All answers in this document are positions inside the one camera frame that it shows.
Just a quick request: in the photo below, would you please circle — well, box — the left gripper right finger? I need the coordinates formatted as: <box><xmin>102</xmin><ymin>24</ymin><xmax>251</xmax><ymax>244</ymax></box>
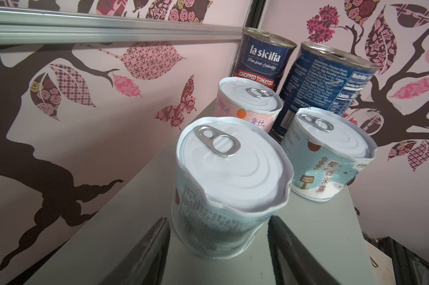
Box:
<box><xmin>267</xmin><ymin>216</ymin><xmax>339</xmax><ymax>285</ymax></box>

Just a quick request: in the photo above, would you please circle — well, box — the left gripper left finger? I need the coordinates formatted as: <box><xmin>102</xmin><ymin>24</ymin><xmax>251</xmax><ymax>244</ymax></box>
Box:
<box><xmin>101</xmin><ymin>217</ymin><xmax>171</xmax><ymax>285</ymax></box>

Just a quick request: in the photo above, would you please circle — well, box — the teal can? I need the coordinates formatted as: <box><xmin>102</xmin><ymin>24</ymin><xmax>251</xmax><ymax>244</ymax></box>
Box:
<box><xmin>281</xmin><ymin>107</ymin><xmax>378</xmax><ymax>202</ymax></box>
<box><xmin>171</xmin><ymin>117</ymin><xmax>294</xmax><ymax>259</ymax></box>

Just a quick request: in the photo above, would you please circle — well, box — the pink can white lid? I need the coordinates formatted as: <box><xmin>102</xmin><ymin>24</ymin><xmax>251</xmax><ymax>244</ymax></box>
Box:
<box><xmin>214</xmin><ymin>77</ymin><xmax>283</xmax><ymax>133</ymax></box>

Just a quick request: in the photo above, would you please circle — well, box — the blue label tall can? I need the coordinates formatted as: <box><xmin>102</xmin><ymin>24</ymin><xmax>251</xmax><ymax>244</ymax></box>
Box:
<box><xmin>270</xmin><ymin>42</ymin><xmax>379</xmax><ymax>140</ymax></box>

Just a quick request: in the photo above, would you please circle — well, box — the la sicilia tomato can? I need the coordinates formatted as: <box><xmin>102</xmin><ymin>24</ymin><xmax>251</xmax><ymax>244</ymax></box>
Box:
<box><xmin>233</xmin><ymin>27</ymin><xmax>297</xmax><ymax>91</ymax></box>

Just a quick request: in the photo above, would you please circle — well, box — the grey metal cabinet box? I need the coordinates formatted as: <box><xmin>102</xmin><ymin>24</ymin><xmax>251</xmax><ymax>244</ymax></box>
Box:
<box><xmin>28</xmin><ymin>142</ymin><xmax>376</xmax><ymax>285</ymax></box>

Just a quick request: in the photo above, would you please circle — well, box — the black mounting rail base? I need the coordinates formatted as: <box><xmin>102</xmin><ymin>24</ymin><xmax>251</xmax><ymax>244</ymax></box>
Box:
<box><xmin>362</xmin><ymin>232</ymin><xmax>429</xmax><ymax>285</ymax></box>

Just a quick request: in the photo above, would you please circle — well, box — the aluminium rail back wall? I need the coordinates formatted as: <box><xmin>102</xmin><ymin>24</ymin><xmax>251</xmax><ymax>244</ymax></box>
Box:
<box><xmin>0</xmin><ymin>7</ymin><xmax>242</xmax><ymax>45</ymax></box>

